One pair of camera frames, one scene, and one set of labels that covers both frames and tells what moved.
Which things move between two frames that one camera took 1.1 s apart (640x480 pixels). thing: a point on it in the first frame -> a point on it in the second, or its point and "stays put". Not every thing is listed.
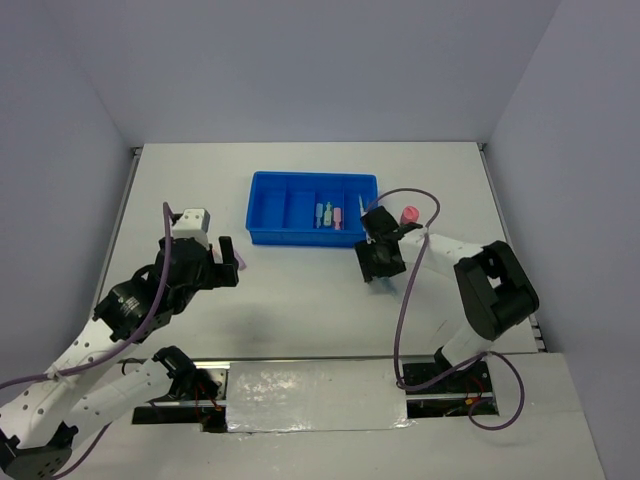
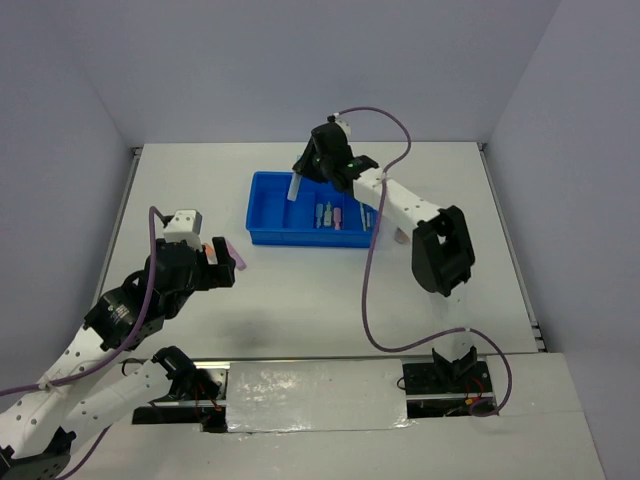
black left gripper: x=222 y=274 stays put
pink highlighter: x=337 y=218 stays put
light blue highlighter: x=387 y=282 -> x=294 y=186
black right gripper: x=370 y=268 -> x=304 y=166
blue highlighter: x=318 y=213 stays put
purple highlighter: x=242 y=265 stays put
